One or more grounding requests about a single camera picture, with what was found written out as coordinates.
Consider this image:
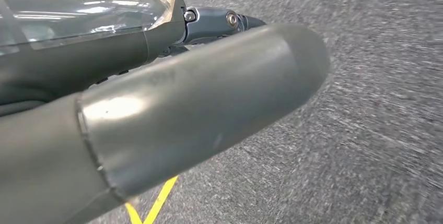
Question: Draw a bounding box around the yellow floor tape square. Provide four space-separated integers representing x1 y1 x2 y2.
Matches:
124 175 179 224

